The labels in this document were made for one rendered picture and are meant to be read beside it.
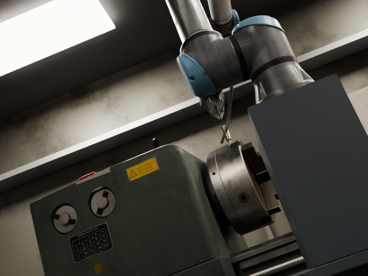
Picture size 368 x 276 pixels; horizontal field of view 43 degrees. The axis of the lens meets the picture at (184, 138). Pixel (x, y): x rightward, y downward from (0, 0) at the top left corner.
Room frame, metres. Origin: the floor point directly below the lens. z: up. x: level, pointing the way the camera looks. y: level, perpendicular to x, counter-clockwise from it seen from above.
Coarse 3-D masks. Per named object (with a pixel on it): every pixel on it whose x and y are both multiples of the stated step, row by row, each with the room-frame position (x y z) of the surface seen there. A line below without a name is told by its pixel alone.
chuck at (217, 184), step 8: (208, 152) 1.58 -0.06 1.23; (208, 160) 1.52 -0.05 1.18; (208, 168) 1.50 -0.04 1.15; (216, 168) 1.49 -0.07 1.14; (216, 176) 1.48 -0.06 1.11; (216, 184) 1.48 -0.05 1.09; (216, 192) 1.48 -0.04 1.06; (224, 192) 1.48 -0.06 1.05; (224, 200) 1.49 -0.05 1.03; (224, 208) 1.50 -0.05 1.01; (232, 208) 1.50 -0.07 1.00; (232, 216) 1.52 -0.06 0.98; (232, 224) 1.54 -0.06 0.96; (240, 224) 1.55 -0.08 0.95; (240, 232) 1.59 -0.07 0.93; (248, 232) 1.62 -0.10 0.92
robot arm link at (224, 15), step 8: (208, 0) 1.34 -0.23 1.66; (216, 0) 1.31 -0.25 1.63; (224, 0) 1.33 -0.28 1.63; (216, 8) 1.36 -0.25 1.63; (224, 8) 1.37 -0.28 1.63; (216, 16) 1.41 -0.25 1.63; (224, 16) 1.41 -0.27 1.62; (232, 16) 1.46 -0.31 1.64; (216, 24) 1.46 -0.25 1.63; (224, 24) 1.46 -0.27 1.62; (232, 24) 1.48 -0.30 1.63; (224, 32) 1.51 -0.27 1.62
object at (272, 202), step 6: (270, 180) 1.57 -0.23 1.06; (258, 186) 1.58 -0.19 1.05; (264, 186) 1.57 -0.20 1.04; (270, 186) 1.56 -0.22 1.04; (264, 192) 1.56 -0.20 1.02; (270, 192) 1.56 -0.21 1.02; (276, 192) 1.55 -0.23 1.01; (264, 198) 1.56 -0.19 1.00; (270, 198) 1.55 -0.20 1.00; (276, 198) 1.56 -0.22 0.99; (270, 204) 1.55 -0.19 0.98; (276, 204) 1.54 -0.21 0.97; (270, 210) 1.55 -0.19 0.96; (276, 210) 1.56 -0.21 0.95; (264, 216) 1.55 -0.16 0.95; (270, 216) 1.57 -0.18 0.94
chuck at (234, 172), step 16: (240, 144) 1.54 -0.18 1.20; (224, 160) 1.49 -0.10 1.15; (240, 160) 1.47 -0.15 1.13; (224, 176) 1.48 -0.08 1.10; (240, 176) 1.46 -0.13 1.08; (240, 192) 1.47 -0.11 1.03; (256, 192) 1.47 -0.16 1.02; (240, 208) 1.50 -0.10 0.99; (256, 208) 1.50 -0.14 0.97; (256, 224) 1.57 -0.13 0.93
